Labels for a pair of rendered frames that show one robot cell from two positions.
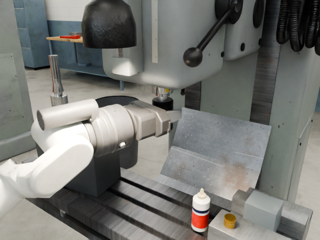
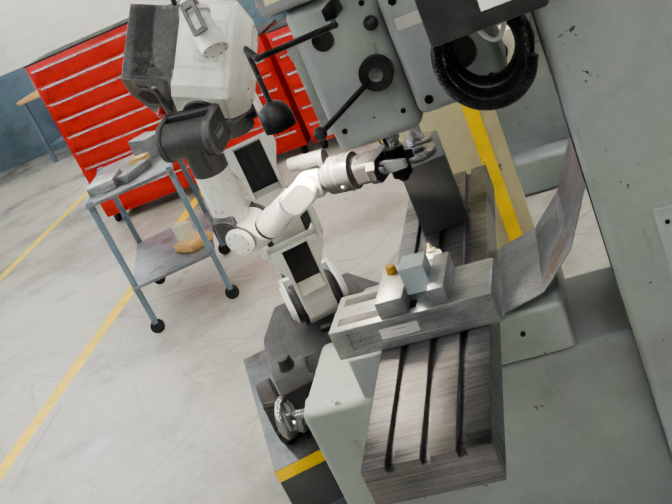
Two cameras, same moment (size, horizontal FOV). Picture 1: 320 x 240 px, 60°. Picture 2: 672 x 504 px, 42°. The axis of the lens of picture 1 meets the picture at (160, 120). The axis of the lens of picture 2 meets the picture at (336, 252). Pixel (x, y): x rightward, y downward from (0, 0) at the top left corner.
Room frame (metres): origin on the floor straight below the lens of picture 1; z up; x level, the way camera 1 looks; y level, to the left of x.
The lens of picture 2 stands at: (-0.13, -1.71, 1.83)
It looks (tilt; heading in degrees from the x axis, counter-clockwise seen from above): 22 degrees down; 74
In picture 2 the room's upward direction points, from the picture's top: 24 degrees counter-clockwise
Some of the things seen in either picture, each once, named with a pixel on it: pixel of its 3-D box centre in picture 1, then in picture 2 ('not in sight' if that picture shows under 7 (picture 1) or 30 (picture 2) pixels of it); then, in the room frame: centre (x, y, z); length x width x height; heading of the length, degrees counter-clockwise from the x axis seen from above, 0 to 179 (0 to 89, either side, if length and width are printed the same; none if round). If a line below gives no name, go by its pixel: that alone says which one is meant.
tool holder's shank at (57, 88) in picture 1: (55, 75); not in sight; (0.78, 0.29, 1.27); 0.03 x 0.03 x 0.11
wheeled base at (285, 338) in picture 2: not in sight; (325, 317); (0.48, 0.81, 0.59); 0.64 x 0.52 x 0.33; 78
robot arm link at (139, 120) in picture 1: (128, 124); (362, 169); (0.53, 0.06, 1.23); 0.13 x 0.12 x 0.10; 40
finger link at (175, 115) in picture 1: (172, 117); (392, 166); (0.56, -0.03, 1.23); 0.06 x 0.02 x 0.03; 130
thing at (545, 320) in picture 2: not in sight; (459, 315); (0.59, -0.01, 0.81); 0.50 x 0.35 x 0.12; 145
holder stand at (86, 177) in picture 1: (78, 149); (429, 179); (0.75, 0.25, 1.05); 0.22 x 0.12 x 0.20; 64
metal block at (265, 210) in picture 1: (262, 214); (416, 273); (0.45, -0.20, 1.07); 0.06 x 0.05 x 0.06; 53
